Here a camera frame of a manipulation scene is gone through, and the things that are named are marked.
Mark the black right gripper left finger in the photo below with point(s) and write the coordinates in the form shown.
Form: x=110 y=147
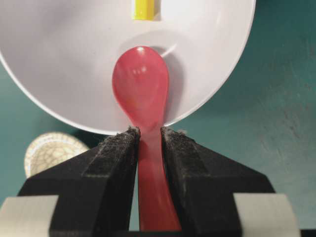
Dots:
x=94 y=189

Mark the white plastic bowl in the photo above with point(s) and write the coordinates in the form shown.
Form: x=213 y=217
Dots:
x=61 y=53

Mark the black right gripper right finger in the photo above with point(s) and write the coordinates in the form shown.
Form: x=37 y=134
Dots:
x=202 y=183

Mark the red plastic spoon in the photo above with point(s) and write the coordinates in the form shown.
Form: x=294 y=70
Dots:
x=140 y=84

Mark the yellow hexagonal prism block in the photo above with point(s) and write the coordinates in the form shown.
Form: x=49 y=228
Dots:
x=143 y=9

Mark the cream patterned small dish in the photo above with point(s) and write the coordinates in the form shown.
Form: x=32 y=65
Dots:
x=51 y=149

